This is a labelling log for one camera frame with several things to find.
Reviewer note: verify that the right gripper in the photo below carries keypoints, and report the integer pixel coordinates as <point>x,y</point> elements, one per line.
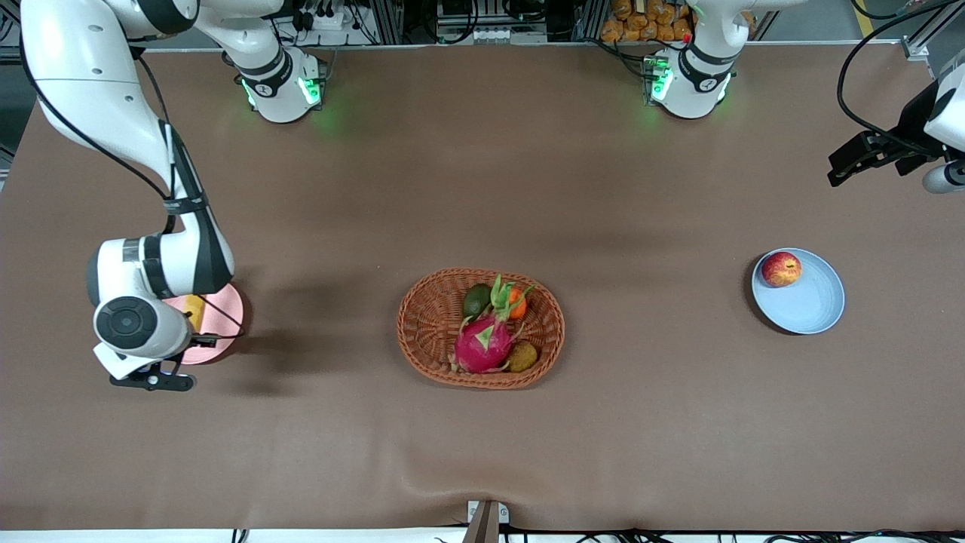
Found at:
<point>185,354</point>

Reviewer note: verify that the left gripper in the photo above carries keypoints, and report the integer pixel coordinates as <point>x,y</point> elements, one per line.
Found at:
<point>913,128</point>

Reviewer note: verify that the yellow banana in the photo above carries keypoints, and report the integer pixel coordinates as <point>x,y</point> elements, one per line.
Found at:
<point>194,311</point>

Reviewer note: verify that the red apple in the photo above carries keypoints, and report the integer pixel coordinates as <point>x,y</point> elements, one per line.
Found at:
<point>781,269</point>

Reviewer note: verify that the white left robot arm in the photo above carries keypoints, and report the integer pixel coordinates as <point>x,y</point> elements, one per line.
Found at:
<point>690,94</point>

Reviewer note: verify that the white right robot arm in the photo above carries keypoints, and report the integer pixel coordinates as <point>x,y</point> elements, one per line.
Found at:
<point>75,68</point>

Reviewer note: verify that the pink round plate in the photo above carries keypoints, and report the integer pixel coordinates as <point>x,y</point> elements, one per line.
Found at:
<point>222,309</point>

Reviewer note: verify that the light blue round plate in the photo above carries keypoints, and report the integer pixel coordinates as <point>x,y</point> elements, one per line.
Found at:
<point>807,305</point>

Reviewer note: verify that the brown wicker basket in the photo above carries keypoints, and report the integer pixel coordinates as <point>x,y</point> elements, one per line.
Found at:
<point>430,324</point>

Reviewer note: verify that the bag of orange fruits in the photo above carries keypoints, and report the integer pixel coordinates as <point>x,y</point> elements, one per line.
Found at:
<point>641,23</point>

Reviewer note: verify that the green avocado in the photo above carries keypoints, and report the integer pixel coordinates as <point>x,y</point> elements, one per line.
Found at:
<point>476,300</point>

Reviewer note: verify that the pink dragon fruit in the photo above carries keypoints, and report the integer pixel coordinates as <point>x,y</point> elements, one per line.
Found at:
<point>482,343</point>

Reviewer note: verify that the orange tangerine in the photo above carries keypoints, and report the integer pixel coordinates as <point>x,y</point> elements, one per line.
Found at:
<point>519,305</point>

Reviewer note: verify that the brown kiwi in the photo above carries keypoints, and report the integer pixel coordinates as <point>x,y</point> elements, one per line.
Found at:
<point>522,357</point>

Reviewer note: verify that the white power strip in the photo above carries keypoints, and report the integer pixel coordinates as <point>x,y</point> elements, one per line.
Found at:
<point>324,19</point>

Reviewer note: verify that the grey control box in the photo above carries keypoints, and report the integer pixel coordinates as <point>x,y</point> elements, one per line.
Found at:
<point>490,23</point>

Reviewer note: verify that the aluminium frame profile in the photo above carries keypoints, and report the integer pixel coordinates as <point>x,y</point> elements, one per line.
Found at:
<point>590,19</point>
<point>386,19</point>
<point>923,41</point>

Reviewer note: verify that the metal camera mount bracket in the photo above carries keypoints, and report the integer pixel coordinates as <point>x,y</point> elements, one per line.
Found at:
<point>488,520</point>

